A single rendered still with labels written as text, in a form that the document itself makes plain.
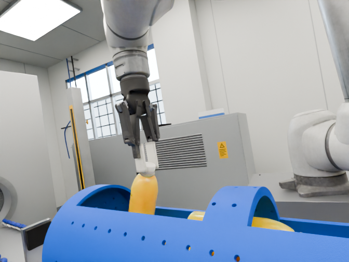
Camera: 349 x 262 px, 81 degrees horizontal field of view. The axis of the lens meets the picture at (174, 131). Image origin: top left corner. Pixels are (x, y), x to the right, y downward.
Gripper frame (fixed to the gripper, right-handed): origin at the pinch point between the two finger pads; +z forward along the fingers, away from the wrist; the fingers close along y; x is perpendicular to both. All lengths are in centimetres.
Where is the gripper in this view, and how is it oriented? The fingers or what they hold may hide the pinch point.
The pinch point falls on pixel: (146, 157)
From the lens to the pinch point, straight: 53.4
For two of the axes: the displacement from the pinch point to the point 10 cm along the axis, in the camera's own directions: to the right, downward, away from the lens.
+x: 8.1, -1.5, -5.6
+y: -5.6, 0.7, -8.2
